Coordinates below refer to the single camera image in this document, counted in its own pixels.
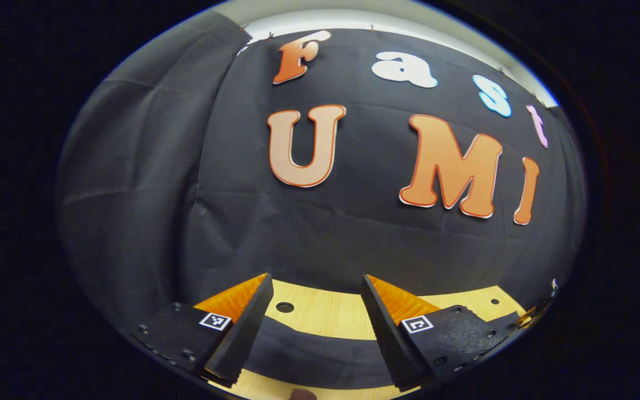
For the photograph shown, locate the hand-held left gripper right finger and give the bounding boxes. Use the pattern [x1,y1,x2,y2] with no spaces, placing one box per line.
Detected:
[361,274,521,392]

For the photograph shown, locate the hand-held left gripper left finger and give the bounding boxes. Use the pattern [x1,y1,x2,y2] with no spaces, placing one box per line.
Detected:
[131,272,274,388]

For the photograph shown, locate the dark grey jeans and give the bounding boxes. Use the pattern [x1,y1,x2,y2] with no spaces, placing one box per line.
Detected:
[242,316,409,391]

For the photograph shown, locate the black backdrop cloth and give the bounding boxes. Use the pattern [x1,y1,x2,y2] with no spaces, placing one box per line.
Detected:
[56,11,584,334]

